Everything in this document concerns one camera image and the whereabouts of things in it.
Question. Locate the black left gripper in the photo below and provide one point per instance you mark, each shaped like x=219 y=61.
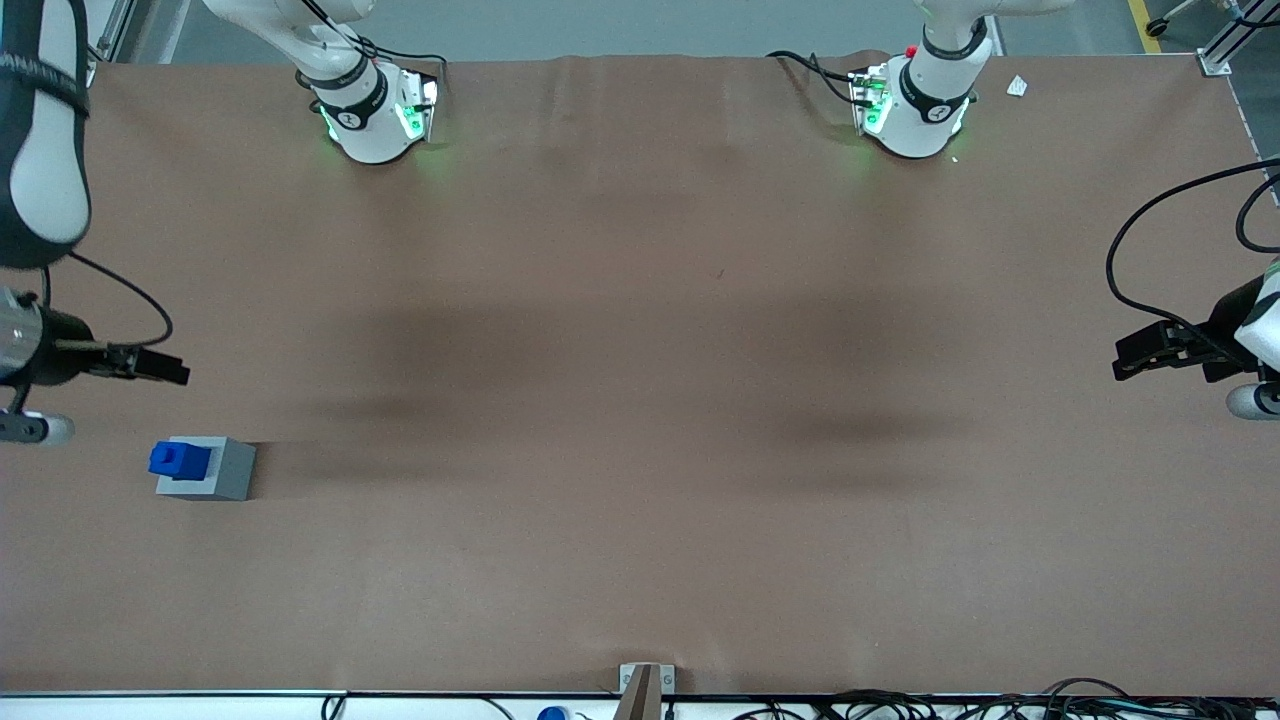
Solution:
x=1223 y=322

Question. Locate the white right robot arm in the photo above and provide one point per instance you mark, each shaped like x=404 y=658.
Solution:
x=45 y=170

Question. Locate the black caster wheel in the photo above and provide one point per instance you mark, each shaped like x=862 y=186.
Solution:
x=1157 y=26

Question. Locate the small blue plastic part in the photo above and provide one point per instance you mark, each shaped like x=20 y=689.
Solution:
x=178 y=460

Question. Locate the white paper scrap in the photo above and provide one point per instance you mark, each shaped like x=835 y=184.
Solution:
x=1017 y=86

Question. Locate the aluminium frame profile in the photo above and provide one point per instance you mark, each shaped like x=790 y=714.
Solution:
x=1235 y=30

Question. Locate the metal bracket with brown post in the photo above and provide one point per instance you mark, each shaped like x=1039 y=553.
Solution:
x=642 y=690

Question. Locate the brown table mat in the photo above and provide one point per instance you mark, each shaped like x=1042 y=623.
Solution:
x=640 y=400

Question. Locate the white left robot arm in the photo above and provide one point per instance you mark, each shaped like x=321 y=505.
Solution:
x=925 y=120

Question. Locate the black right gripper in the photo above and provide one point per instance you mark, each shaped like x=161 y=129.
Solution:
x=60 y=345

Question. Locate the gray square base block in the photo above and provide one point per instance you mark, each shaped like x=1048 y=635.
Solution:
x=230 y=470

